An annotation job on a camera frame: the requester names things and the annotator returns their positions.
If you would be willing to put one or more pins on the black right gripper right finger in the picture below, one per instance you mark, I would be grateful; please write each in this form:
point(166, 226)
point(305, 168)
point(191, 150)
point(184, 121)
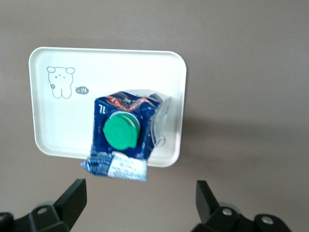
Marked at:
point(210, 207)

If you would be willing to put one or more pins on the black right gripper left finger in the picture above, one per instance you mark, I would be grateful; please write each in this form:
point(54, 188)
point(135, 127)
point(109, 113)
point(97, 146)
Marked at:
point(67, 203)

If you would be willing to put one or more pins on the blue milk carton green cap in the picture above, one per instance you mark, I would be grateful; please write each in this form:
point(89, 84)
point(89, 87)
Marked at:
point(120, 133)

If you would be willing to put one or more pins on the cream tray with rabbit print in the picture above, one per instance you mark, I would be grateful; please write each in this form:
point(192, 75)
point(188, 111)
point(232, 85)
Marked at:
point(62, 120)

